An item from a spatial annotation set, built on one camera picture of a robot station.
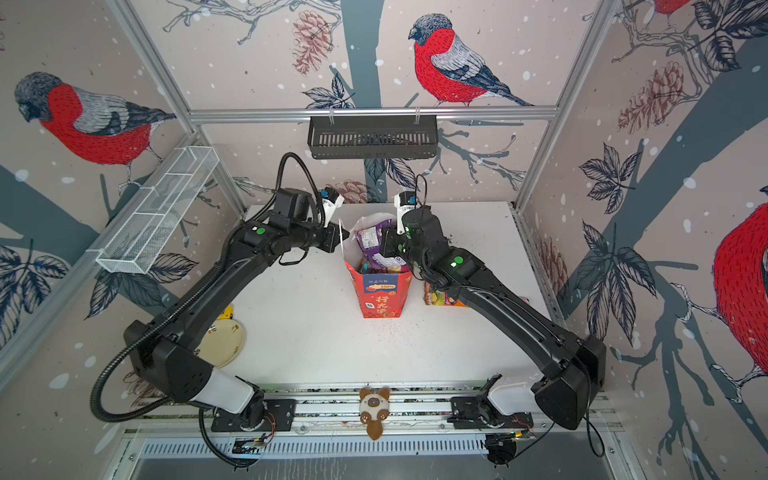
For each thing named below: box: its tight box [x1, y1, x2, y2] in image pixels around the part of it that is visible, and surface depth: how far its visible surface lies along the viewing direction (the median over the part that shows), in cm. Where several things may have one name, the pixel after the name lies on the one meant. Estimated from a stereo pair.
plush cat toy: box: [359, 387, 391, 441], surface depth 74 cm
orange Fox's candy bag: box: [423, 281, 470, 308], surface depth 94 cm
